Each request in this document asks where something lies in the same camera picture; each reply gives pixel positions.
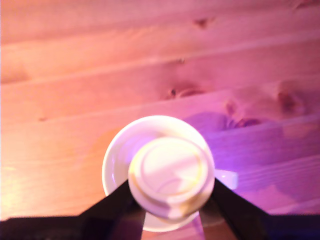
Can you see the white coffee capsule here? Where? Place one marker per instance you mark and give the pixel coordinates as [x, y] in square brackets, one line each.
[170, 172]

